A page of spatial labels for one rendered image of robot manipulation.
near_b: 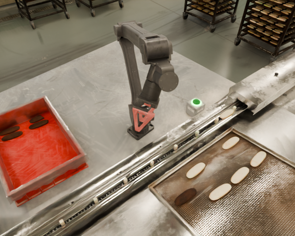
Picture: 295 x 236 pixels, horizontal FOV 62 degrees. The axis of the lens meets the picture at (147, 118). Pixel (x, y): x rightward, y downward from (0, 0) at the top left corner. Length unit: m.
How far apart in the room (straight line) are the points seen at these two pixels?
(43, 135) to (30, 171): 0.21
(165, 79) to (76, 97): 0.90
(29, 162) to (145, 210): 0.59
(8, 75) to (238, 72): 2.74
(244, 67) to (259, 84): 1.84
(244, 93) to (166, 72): 0.80
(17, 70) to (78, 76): 1.86
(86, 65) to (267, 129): 1.17
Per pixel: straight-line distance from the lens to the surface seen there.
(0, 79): 3.38
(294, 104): 1.63
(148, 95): 0.74
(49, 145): 1.28
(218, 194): 0.98
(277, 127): 1.44
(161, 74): 0.66
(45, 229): 1.05
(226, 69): 3.23
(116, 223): 0.95
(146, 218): 0.94
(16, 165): 1.28
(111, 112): 1.37
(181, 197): 0.96
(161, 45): 0.72
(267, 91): 1.47
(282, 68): 1.69
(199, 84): 1.56
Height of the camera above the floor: 1.78
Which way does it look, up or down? 46 degrees down
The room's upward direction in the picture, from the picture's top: straight up
